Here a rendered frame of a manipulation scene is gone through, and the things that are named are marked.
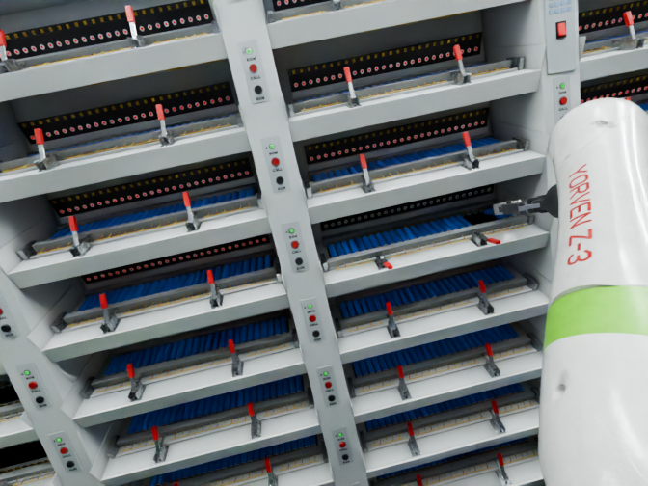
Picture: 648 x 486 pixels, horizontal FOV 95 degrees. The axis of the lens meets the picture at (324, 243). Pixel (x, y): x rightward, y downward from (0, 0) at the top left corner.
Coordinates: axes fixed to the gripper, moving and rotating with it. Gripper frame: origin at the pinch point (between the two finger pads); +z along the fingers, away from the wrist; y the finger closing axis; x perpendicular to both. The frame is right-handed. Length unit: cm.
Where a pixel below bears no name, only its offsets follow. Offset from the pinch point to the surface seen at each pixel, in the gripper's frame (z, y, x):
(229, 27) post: -12, 60, -50
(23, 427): 3, 134, 28
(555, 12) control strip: -10.8, -12.1, -41.3
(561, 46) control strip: -9.5, -13.3, -34.2
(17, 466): 13, 150, 43
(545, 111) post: -6.9, -9.0, -21.1
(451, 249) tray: 0.1, 16.9, 7.5
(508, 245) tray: -1.4, 2.5, 9.6
